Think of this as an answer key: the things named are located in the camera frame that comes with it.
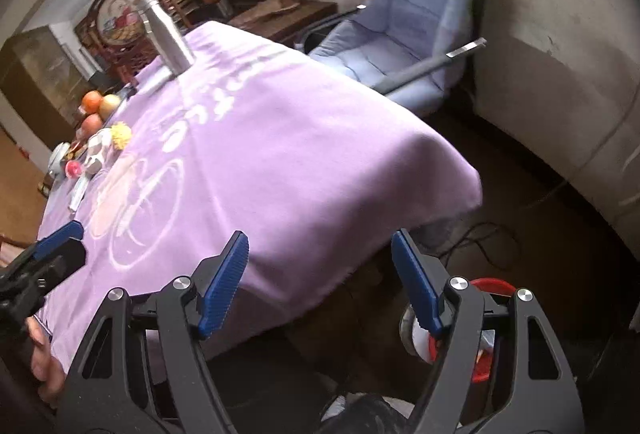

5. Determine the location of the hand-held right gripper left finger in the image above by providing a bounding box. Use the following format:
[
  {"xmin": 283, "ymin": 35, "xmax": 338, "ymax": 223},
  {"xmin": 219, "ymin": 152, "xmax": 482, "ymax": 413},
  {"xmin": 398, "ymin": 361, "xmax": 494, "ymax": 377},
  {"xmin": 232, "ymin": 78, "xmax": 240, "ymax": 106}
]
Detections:
[{"xmin": 57, "ymin": 230, "xmax": 251, "ymax": 434}]

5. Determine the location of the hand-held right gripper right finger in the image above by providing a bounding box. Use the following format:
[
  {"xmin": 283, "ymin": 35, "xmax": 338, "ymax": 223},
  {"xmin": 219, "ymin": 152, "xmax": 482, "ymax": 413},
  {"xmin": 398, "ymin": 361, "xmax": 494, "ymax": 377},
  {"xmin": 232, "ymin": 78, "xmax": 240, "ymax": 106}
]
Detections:
[{"xmin": 391, "ymin": 228, "xmax": 586, "ymax": 434}]

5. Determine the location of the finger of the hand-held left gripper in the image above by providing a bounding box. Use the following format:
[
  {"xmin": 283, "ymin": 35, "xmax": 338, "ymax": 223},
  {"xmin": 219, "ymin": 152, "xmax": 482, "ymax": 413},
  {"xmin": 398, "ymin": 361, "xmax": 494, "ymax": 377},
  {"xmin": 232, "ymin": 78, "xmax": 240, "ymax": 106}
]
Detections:
[
  {"xmin": 30, "ymin": 238, "xmax": 87, "ymax": 289},
  {"xmin": 32, "ymin": 220, "xmax": 85, "ymax": 262}
]

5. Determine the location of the red trash bin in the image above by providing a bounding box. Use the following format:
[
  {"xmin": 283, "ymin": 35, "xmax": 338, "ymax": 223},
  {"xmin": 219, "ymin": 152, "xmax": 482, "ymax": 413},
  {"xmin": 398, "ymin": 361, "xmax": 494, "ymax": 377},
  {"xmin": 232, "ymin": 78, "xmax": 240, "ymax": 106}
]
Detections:
[{"xmin": 399, "ymin": 278, "xmax": 516, "ymax": 382}]

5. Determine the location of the person's left forearm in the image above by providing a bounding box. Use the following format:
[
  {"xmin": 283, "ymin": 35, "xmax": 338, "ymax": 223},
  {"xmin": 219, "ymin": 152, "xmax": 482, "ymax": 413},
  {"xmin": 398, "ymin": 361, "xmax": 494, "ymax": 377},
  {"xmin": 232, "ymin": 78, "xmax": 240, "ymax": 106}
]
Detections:
[{"xmin": 0, "ymin": 339, "xmax": 58, "ymax": 434}]

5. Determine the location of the person's left hand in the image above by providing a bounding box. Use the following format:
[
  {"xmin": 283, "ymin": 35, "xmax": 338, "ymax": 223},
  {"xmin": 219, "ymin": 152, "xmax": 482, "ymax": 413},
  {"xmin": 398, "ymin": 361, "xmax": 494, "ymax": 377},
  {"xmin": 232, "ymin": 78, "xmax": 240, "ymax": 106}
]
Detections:
[{"xmin": 25, "ymin": 317, "xmax": 69, "ymax": 408}]

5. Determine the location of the white ceramic lidded bowl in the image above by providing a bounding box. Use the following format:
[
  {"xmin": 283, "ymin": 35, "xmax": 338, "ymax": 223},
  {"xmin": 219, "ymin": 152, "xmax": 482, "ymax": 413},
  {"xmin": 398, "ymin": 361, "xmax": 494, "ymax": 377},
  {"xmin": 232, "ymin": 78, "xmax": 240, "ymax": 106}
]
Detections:
[{"xmin": 47, "ymin": 141, "xmax": 71, "ymax": 180}]

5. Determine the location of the cream cloth pouch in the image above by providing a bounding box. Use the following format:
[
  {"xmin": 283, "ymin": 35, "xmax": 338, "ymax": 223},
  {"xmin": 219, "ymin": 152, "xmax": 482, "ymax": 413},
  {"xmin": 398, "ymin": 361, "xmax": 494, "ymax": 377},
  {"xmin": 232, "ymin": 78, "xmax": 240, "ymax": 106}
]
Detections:
[{"xmin": 85, "ymin": 130, "xmax": 113, "ymax": 175}]

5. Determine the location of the yellow pompom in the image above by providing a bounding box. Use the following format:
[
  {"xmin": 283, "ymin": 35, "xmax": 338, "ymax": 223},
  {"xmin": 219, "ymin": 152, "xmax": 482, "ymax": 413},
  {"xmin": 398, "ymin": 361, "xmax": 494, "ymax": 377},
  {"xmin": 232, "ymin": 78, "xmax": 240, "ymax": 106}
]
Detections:
[{"xmin": 110, "ymin": 123, "xmax": 132, "ymax": 149}]

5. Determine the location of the dark cloth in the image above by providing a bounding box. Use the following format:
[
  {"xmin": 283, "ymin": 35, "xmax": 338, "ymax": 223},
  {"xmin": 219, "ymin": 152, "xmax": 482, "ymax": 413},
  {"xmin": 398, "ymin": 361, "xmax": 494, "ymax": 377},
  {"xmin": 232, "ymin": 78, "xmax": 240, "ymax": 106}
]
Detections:
[{"xmin": 320, "ymin": 391, "xmax": 416, "ymax": 434}]

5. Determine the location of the yellow apple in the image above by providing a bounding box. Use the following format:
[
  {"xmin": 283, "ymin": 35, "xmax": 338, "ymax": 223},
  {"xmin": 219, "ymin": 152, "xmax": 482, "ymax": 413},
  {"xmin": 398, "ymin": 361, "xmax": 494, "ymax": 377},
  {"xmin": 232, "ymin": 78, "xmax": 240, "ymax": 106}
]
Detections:
[{"xmin": 99, "ymin": 94, "xmax": 122, "ymax": 120}]

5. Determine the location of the wooden cabinet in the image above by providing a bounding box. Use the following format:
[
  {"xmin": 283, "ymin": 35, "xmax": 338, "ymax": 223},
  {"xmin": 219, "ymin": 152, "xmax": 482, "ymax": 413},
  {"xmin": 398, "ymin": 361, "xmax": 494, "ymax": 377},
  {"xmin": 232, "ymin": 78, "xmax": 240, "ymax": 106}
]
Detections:
[{"xmin": 0, "ymin": 27, "xmax": 88, "ymax": 150}]

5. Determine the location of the purple printed tablecloth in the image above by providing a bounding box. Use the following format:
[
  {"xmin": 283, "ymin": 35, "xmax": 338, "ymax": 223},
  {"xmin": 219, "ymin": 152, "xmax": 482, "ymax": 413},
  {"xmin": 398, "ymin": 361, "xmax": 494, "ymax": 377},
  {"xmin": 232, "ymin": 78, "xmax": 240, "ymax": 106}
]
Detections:
[{"xmin": 37, "ymin": 20, "xmax": 483, "ymax": 375}]

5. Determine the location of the steel thermos bottle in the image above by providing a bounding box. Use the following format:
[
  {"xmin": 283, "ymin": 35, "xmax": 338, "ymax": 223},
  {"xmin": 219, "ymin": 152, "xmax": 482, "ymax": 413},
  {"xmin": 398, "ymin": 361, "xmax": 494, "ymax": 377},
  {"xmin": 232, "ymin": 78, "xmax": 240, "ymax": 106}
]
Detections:
[{"xmin": 137, "ymin": 0, "xmax": 197, "ymax": 76}]

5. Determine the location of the blue seat cushion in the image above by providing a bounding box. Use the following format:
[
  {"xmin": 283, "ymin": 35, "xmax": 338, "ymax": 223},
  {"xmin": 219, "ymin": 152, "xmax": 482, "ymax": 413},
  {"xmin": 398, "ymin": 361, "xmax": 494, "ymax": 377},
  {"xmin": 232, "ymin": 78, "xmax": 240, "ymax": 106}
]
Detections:
[{"xmin": 307, "ymin": 0, "xmax": 473, "ymax": 112}]

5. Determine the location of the low wooden table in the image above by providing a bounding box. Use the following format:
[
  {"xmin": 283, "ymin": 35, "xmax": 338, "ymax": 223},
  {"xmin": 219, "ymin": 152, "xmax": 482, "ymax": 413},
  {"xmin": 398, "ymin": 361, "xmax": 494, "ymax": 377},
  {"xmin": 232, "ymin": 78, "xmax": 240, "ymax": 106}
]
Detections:
[{"xmin": 227, "ymin": 0, "xmax": 338, "ymax": 48}]

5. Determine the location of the black floor cable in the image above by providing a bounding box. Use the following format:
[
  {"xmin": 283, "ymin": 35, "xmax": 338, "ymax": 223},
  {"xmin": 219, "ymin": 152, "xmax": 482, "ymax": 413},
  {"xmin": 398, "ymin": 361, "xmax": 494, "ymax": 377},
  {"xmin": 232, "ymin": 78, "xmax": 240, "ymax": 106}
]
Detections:
[{"xmin": 440, "ymin": 221, "xmax": 521, "ymax": 265}]

